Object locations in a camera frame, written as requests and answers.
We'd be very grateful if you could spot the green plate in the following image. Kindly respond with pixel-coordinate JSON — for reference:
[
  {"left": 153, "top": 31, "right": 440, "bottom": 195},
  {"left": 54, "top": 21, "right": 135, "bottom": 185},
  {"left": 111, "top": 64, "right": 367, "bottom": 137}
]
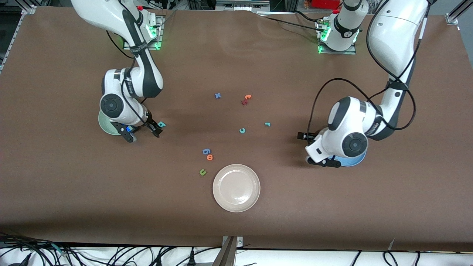
[{"left": 98, "top": 109, "right": 127, "bottom": 136}]

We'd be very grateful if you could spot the blue plate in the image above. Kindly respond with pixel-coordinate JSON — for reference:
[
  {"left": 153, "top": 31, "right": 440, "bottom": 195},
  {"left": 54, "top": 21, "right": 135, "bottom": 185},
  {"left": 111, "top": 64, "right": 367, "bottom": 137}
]
[{"left": 330, "top": 149, "right": 367, "bottom": 167}]

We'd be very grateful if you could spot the beige plate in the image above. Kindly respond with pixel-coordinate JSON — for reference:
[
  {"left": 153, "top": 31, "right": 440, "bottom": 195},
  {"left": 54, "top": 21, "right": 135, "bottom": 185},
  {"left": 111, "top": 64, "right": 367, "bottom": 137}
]
[{"left": 212, "top": 164, "right": 261, "bottom": 213}]

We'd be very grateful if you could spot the red box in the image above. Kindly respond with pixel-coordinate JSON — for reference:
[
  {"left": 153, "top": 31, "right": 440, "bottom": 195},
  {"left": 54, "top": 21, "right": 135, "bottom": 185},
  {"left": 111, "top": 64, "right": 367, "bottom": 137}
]
[{"left": 312, "top": 0, "right": 341, "bottom": 10}]

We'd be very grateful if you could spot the aluminium profile bar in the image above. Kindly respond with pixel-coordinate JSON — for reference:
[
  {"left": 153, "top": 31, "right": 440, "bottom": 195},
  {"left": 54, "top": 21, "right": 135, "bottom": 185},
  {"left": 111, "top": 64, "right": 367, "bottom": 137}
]
[{"left": 212, "top": 236, "right": 238, "bottom": 266}]

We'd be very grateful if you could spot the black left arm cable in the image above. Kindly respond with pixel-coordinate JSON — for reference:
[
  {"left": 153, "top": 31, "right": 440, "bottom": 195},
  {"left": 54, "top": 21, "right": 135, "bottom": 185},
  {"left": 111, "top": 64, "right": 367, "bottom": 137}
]
[{"left": 307, "top": 0, "right": 431, "bottom": 136}]

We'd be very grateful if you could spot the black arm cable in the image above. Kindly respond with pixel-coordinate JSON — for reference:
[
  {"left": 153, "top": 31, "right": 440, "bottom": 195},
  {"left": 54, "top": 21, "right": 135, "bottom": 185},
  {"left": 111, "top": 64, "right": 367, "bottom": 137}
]
[
  {"left": 307, "top": 0, "right": 431, "bottom": 136},
  {"left": 105, "top": 29, "right": 156, "bottom": 128}
]

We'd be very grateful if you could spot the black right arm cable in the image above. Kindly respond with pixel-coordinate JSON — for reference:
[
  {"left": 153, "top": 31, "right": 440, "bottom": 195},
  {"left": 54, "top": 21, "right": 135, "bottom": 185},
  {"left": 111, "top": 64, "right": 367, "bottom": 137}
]
[{"left": 105, "top": 29, "right": 156, "bottom": 128}]

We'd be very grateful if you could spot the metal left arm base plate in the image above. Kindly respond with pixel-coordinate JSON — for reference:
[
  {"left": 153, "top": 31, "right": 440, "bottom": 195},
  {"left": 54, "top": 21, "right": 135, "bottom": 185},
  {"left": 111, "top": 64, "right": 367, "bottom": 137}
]
[{"left": 315, "top": 18, "right": 357, "bottom": 55}]

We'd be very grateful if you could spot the black table cable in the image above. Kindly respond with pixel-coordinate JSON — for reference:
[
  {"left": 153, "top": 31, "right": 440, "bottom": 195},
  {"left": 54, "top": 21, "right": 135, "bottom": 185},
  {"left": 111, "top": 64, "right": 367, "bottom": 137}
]
[{"left": 257, "top": 10, "right": 330, "bottom": 30}]

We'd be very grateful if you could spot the small metal bracket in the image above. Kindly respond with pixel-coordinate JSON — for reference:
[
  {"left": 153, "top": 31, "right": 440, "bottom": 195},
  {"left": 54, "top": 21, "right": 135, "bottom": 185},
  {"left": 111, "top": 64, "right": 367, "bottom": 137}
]
[{"left": 222, "top": 236, "right": 244, "bottom": 248}]

